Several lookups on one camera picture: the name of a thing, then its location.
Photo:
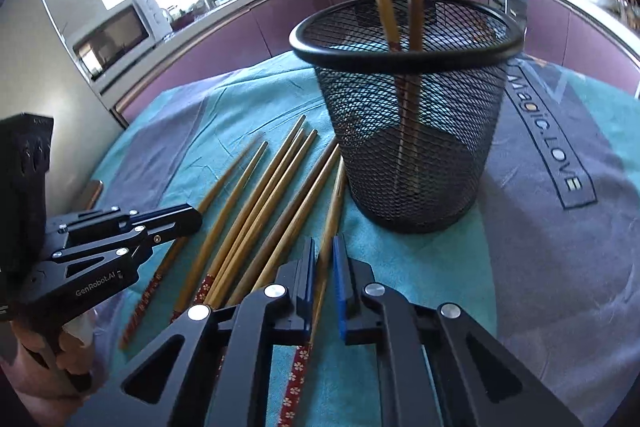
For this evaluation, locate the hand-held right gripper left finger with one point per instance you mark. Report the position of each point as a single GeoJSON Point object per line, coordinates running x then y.
{"type": "Point", "coordinates": [310, 279]}

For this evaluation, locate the bunch of bamboo chopsticks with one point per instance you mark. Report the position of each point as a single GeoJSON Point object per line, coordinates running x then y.
{"type": "Point", "coordinates": [225, 264]}

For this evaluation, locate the orange-edged smartphone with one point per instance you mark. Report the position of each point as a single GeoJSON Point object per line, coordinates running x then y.
{"type": "Point", "coordinates": [92, 192]}

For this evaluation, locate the person's left hand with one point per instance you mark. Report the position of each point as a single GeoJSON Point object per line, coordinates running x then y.
{"type": "Point", "coordinates": [67, 357]}

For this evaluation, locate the black mesh holder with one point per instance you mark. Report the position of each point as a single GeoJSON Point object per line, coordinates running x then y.
{"type": "Point", "coordinates": [425, 157]}

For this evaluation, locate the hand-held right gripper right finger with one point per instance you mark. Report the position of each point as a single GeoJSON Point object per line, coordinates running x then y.
{"type": "Point", "coordinates": [342, 287]}

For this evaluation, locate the teal grey printed cloth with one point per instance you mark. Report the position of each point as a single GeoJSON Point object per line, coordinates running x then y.
{"type": "Point", "coordinates": [525, 257]}

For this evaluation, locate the white microwave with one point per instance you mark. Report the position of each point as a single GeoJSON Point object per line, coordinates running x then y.
{"type": "Point", "coordinates": [115, 37]}

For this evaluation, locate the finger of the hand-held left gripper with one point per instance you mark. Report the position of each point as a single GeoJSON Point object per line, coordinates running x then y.
{"type": "Point", "coordinates": [175, 217]}
{"type": "Point", "coordinates": [115, 267]}

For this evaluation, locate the purple kitchen cabinets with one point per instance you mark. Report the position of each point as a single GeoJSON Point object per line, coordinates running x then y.
{"type": "Point", "coordinates": [280, 17]}

